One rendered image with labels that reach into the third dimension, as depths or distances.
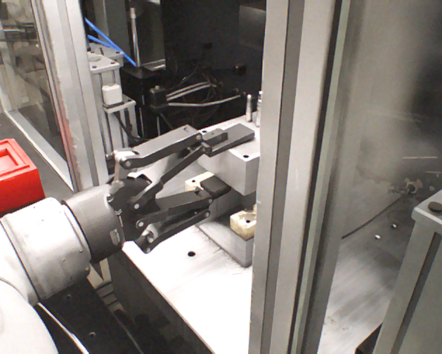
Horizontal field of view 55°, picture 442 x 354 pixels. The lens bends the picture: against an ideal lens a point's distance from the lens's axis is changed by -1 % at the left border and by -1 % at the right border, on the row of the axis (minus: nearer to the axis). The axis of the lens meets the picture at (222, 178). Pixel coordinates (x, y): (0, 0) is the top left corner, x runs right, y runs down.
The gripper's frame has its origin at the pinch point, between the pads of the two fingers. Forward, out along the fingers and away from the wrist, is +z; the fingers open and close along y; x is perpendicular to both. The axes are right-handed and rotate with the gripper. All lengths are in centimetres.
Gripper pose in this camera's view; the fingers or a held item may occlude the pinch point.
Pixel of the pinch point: (228, 158)
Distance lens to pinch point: 53.1
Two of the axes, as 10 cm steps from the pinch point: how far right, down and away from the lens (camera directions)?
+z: 7.8, -4.0, 4.7
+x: -6.2, -4.3, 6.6
